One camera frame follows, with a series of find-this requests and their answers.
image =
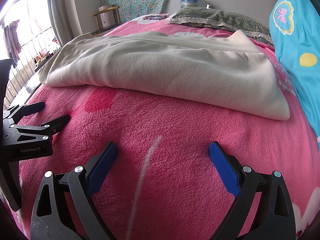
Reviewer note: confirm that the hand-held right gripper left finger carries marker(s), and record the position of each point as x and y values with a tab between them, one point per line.
102	170

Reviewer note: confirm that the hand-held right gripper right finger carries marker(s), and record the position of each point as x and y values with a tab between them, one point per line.
223	167

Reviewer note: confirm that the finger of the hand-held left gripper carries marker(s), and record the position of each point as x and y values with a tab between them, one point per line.
32	108
57	123

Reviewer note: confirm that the beige zip jacket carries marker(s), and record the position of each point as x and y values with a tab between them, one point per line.
162	67

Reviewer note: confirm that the hanging dark clothes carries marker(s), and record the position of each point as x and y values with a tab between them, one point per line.
11	42

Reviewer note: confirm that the balcony railing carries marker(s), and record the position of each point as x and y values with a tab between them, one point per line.
32	55

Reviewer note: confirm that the pink floral fleece blanket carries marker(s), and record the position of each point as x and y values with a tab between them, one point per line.
175	142

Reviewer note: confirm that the grey curtain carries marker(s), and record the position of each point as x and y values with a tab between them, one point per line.
60	12

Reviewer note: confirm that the white box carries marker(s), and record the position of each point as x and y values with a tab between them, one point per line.
107	17

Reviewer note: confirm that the wooden chair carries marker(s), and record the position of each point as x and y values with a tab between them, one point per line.
117	15

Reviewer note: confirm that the blue cartoon print quilt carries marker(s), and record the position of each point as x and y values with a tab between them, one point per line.
287	45

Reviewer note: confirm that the teal floral hanging cloth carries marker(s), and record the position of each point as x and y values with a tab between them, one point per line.
137	0

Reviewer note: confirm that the green floral pillow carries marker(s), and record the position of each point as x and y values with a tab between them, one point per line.
220	20

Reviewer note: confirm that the clear plastic water bottle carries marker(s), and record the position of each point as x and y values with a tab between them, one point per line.
188	1

